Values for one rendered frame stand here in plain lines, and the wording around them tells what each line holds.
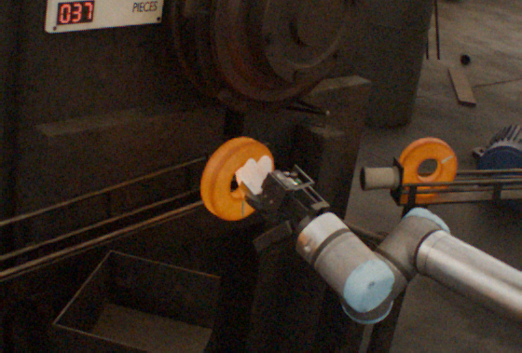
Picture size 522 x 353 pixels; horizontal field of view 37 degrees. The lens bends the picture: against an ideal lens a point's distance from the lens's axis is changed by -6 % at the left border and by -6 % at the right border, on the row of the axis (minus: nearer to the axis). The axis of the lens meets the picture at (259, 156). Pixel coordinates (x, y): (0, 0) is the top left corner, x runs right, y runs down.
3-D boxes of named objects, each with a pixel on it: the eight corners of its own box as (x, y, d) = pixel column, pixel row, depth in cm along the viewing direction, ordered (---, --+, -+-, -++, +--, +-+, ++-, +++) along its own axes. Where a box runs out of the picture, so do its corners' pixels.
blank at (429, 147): (413, 202, 214) (417, 209, 211) (387, 157, 207) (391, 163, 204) (461, 171, 212) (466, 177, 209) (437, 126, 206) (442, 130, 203)
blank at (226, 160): (200, 148, 149) (212, 155, 147) (265, 128, 158) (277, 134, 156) (199, 224, 155) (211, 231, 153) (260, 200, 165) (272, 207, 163)
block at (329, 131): (278, 210, 207) (293, 120, 198) (299, 204, 212) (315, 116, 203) (309, 228, 200) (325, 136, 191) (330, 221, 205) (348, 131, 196)
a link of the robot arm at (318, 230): (337, 259, 147) (300, 274, 140) (320, 242, 149) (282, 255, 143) (357, 223, 142) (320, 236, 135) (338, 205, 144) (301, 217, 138)
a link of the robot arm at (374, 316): (411, 292, 152) (405, 270, 141) (370, 337, 150) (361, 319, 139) (375, 264, 156) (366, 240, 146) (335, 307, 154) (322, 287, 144)
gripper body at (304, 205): (295, 162, 150) (338, 204, 143) (279, 198, 154) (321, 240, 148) (264, 169, 144) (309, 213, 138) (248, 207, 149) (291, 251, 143)
